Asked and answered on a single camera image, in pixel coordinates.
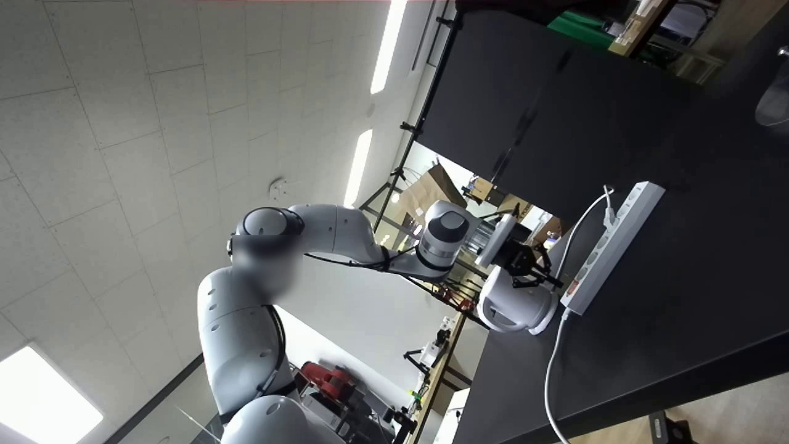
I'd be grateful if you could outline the red machine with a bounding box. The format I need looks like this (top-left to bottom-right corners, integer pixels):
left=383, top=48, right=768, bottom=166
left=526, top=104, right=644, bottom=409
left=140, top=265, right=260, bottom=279
left=297, top=358, right=357, bottom=408

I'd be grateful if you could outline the black tripod stand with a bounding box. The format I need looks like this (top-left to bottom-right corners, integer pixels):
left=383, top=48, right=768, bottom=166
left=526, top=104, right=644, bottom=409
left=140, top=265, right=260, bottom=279
left=357, top=163, right=418, bottom=236

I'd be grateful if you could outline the rectangular ceiling light panel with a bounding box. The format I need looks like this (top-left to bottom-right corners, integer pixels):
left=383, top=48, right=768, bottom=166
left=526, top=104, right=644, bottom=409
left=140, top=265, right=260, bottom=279
left=0, top=343, right=107, bottom=444
left=344, top=129, right=376, bottom=211
left=367, top=0, right=411, bottom=96

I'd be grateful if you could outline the brown cardboard box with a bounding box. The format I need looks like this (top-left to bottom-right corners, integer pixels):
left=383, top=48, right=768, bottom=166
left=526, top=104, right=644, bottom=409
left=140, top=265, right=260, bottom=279
left=606, top=0, right=672, bottom=60

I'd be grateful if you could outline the black backdrop panel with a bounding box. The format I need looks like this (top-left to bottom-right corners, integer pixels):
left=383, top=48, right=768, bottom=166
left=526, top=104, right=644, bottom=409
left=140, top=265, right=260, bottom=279
left=415, top=9, right=710, bottom=224

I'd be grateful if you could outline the white power strip mains cable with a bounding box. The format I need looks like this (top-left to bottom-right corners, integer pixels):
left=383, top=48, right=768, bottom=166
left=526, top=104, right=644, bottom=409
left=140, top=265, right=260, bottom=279
left=540, top=307, right=575, bottom=444

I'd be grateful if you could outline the round ceiling sensor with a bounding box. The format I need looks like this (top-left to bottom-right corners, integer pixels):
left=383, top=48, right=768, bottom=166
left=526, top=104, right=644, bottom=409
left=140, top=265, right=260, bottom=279
left=267, top=176, right=292, bottom=205

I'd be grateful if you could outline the green box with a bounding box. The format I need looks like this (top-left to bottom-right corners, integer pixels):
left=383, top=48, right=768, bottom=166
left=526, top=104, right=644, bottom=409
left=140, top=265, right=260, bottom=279
left=548, top=9, right=628, bottom=54

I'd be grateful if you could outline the white kettle power cable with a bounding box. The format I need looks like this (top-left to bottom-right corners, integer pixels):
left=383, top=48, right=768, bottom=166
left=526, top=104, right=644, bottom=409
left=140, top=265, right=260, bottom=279
left=548, top=184, right=622, bottom=287

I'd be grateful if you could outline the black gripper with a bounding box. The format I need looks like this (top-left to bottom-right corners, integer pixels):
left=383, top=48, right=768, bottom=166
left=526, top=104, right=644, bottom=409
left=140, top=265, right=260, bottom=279
left=505, top=232, right=570, bottom=291

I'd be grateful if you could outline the white multi-socket power strip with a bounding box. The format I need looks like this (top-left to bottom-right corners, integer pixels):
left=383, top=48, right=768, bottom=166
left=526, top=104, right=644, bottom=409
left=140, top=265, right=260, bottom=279
left=559, top=180, right=669, bottom=318

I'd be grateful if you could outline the black backdrop crossbar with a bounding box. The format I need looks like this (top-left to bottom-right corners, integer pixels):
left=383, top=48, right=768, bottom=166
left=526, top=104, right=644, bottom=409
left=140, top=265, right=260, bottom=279
left=397, top=0, right=463, bottom=180

